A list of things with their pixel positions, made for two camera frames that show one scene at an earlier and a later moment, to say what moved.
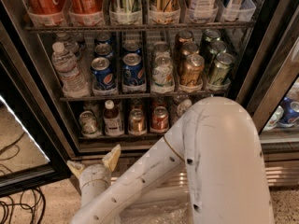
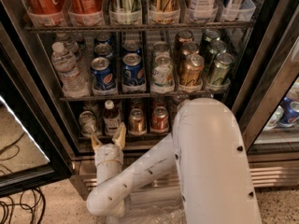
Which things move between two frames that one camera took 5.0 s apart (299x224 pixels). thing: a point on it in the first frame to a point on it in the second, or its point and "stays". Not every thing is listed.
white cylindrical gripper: (94, 173) to (108, 154)
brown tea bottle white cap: (113, 125) stays
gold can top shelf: (167, 9) stays
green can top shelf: (127, 7) stays
